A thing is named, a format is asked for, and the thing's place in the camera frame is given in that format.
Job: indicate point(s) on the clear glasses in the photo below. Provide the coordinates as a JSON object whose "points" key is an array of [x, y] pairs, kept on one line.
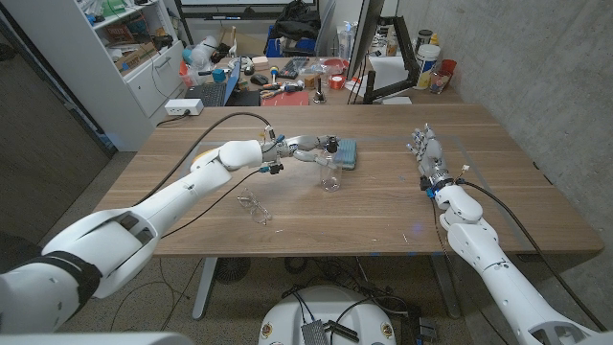
{"points": [[259, 214]]}

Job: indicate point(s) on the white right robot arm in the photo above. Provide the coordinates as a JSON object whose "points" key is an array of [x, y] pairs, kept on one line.
{"points": [[503, 282]]}

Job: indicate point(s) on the yellow banana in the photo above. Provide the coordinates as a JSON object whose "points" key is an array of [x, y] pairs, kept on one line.
{"points": [[208, 153]]}

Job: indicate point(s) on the clear drinking glass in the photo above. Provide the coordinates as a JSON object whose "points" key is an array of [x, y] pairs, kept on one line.
{"points": [[438, 82]]}

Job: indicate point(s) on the white shelf cabinet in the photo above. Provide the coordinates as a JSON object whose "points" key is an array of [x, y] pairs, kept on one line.
{"points": [[96, 72]]}

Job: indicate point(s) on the white power strip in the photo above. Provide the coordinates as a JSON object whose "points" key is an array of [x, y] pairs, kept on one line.
{"points": [[184, 107]]}

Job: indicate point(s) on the clear plastic bag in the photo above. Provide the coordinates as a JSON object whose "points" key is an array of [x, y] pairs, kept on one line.
{"points": [[201, 55]]}

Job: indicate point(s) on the dark lidded jar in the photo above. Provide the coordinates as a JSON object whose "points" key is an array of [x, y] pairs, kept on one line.
{"points": [[424, 38]]}

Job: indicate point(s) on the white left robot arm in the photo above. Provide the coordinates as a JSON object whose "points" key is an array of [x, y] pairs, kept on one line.
{"points": [[143, 220]]}

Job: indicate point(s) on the black calculator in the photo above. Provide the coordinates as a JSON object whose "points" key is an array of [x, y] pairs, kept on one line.
{"points": [[293, 68]]}

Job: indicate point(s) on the red cup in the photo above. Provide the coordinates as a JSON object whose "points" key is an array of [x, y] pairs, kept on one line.
{"points": [[449, 67]]}

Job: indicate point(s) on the black computer mouse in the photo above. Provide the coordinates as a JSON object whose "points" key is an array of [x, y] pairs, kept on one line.
{"points": [[259, 79]]}

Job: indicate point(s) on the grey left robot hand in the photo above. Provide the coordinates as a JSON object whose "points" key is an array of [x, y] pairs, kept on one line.
{"points": [[301, 144]]}

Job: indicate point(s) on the red tape roll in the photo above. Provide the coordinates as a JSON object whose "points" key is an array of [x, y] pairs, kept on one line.
{"points": [[336, 82]]}

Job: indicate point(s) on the grey metal table leg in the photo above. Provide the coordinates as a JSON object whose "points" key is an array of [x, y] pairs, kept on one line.
{"points": [[205, 287], [445, 287]]}

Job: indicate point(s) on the grey perforated box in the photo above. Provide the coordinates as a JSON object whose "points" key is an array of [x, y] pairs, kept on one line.
{"points": [[315, 333]]}

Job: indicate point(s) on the red mat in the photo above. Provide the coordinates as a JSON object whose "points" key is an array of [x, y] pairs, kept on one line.
{"points": [[287, 98]]}

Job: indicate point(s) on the open laptop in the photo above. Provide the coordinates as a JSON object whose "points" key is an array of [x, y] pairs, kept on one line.
{"points": [[211, 93]]}

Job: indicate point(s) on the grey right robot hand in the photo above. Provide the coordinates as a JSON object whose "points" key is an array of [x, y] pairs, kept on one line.
{"points": [[431, 158]]}

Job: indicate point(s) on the red bowl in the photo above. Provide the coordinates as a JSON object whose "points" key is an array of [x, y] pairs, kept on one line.
{"points": [[336, 64]]}

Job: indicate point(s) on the blue bin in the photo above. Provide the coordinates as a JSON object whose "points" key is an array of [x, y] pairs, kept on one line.
{"points": [[275, 48]]}

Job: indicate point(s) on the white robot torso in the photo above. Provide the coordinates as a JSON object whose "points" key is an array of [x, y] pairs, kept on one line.
{"points": [[325, 306]]}

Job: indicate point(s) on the black jacket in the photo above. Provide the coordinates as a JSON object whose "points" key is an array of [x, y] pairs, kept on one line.
{"points": [[294, 21]]}

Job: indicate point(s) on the white canister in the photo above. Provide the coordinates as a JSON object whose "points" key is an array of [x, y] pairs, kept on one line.
{"points": [[426, 64]]}

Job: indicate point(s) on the black computer monitor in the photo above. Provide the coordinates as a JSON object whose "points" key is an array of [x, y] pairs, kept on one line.
{"points": [[366, 33]]}

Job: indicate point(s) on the clear dispenser bottle black cap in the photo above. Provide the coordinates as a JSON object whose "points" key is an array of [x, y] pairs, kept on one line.
{"points": [[331, 179]]}

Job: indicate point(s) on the round black floor fan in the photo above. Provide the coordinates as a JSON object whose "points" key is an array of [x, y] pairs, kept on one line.
{"points": [[232, 269]]}

